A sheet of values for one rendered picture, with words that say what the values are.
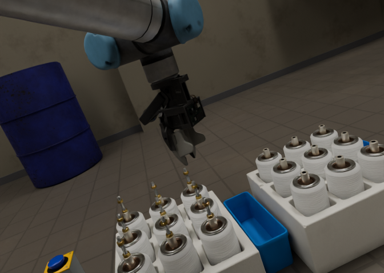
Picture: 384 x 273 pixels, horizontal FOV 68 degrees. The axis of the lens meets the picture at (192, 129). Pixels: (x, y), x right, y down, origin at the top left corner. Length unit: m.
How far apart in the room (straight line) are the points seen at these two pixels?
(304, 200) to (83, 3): 0.73
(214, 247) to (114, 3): 0.62
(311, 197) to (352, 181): 0.13
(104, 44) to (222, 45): 2.95
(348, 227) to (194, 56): 2.71
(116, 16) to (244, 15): 3.20
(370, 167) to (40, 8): 0.90
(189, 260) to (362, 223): 0.49
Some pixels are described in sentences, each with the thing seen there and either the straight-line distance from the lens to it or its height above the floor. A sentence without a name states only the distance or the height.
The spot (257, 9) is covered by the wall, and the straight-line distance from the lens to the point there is 3.63.
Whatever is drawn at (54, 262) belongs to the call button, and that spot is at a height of 0.33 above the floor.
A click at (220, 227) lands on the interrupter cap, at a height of 0.25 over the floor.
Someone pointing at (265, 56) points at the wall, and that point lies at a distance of 3.63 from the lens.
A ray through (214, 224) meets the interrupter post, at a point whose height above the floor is 0.26.
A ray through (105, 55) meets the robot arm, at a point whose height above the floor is 0.75.
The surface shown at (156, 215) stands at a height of 0.24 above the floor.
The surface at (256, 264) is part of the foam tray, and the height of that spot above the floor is 0.15.
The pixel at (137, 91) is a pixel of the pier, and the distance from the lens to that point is 3.13.
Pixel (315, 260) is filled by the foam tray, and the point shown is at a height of 0.06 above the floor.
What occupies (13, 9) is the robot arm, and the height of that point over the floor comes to 0.80.
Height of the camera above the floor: 0.72
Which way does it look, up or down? 16 degrees down
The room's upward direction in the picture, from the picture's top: 20 degrees counter-clockwise
